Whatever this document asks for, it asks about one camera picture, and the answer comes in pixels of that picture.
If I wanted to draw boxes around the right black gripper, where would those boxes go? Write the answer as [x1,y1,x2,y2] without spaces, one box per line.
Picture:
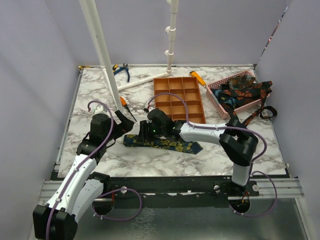
[136,120,166,143]

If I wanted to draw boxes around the navy yellow floral tie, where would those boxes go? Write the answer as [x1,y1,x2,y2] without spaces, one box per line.
[123,134,203,155]

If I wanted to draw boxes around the black orange floral tie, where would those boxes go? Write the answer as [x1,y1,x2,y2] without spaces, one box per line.
[219,81,278,126]

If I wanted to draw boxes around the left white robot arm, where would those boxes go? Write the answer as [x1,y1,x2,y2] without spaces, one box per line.
[32,110,134,240]

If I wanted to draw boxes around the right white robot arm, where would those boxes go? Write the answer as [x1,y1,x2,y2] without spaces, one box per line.
[138,108,259,196]

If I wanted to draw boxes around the wooden compartment tray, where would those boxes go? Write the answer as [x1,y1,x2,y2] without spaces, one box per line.
[153,76,206,124]

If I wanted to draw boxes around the yellow utility knife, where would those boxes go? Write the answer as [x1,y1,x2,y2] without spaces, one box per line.
[189,71,206,88]

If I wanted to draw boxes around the pink perforated plastic basket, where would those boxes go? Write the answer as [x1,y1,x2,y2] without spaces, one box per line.
[206,70,276,124]

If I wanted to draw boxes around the yellow black tool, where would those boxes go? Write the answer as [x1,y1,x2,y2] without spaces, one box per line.
[78,65,95,70]

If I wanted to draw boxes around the blue floral tie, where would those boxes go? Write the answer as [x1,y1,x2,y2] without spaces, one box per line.
[210,88,238,109]

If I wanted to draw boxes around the dark paisley tie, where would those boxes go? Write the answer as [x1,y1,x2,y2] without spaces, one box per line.
[226,74,257,90]

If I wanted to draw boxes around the orange handled screwdriver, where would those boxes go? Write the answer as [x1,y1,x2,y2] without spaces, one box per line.
[120,96,138,123]

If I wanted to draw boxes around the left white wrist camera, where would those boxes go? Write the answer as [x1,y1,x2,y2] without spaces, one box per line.
[92,104,104,116]

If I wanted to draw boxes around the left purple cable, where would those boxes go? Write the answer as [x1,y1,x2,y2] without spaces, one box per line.
[44,100,143,240]

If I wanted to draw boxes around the purple cable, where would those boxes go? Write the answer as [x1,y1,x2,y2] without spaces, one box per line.
[146,92,279,218]
[44,100,143,240]

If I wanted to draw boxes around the blue handled pliers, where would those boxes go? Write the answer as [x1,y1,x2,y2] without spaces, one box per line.
[112,63,131,83]

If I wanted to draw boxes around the black metal base rail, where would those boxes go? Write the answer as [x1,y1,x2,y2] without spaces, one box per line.
[49,174,288,210]

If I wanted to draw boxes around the yellow handled cutter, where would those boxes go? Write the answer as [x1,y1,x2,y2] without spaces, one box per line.
[112,64,118,72]

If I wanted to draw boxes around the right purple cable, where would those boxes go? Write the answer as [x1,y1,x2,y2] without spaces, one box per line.
[146,92,279,218]

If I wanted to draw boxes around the white pvc pipe frame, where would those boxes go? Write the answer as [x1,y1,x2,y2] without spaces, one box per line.
[79,0,179,112]

